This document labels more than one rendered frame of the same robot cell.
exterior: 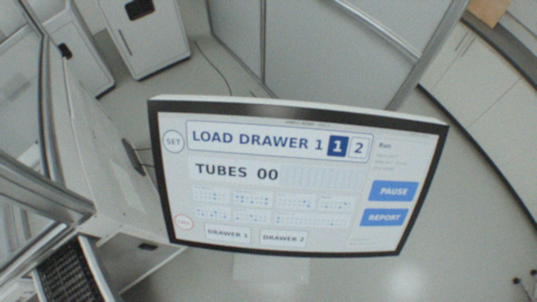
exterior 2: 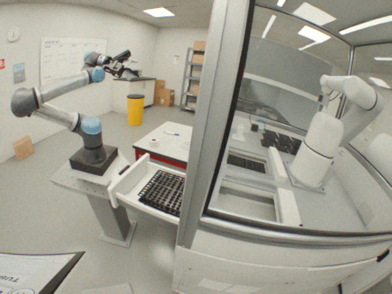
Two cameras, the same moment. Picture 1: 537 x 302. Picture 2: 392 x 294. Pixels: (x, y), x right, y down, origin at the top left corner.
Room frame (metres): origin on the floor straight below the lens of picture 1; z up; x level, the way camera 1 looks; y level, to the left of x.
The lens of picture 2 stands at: (0.22, 0.33, 1.33)
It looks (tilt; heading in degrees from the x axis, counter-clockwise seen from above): 28 degrees down; 143
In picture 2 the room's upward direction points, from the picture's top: 10 degrees clockwise
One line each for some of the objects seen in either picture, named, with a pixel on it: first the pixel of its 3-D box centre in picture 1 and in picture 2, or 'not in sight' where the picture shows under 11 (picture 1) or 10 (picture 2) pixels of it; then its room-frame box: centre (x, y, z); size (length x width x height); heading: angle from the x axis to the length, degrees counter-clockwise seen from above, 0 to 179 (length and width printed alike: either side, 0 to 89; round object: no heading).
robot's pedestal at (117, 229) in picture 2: not in sight; (108, 206); (-0.62, 0.25, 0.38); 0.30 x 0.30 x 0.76; 57
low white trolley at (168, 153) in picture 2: not in sight; (178, 173); (-0.80, 0.95, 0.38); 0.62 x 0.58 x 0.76; 131
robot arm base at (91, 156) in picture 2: not in sight; (94, 150); (-0.62, 0.25, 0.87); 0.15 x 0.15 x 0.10
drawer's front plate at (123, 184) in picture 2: not in sight; (132, 178); (-0.31, 0.42, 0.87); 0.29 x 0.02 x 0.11; 131
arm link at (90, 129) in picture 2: not in sight; (91, 130); (-0.62, 0.25, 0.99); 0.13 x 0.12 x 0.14; 30
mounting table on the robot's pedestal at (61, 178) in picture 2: not in sight; (95, 172); (-0.63, 0.23, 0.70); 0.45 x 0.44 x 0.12; 57
